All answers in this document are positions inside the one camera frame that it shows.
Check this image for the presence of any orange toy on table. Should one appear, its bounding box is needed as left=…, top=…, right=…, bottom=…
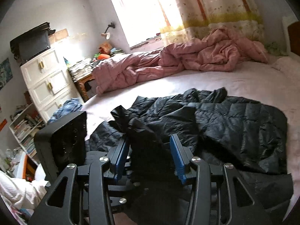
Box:
left=97, top=53, right=110, bottom=60

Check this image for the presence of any tree print curtain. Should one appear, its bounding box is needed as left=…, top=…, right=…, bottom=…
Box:
left=159, top=0, right=264, bottom=45

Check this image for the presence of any wall mounted lamp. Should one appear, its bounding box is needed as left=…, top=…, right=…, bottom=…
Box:
left=101, top=22, right=116, bottom=40

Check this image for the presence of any white folded garment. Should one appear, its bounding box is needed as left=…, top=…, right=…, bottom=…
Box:
left=1, top=171, right=47, bottom=210

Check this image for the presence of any black quilted jacket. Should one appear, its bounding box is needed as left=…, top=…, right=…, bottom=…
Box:
left=86, top=88, right=293, bottom=224

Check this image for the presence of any wooden bed headboard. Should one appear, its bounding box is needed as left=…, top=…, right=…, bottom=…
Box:
left=282, top=15, right=299, bottom=61

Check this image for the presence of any blue plaid garment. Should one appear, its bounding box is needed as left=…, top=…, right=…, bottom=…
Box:
left=47, top=98, right=82, bottom=124

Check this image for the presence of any white bookshelf with books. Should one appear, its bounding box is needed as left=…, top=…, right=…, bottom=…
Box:
left=9, top=103, right=45, bottom=166

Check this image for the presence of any black bag on cabinet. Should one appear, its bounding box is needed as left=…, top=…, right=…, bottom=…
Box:
left=10, top=22, right=56, bottom=62

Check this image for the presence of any stack of papers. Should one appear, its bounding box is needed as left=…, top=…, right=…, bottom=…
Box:
left=68, top=57, right=93, bottom=82

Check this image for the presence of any pink rumpled quilt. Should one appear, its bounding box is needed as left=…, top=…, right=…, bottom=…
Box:
left=92, top=27, right=269, bottom=95

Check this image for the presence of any white drawer cabinet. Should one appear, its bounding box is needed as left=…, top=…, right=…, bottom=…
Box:
left=20, top=49, right=84, bottom=122

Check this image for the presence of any carved wooden side table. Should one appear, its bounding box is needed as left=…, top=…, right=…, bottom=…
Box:
left=74, top=73, right=95, bottom=102

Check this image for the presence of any pale pink bed sheet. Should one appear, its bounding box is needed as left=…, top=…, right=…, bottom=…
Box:
left=82, top=57, right=299, bottom=212

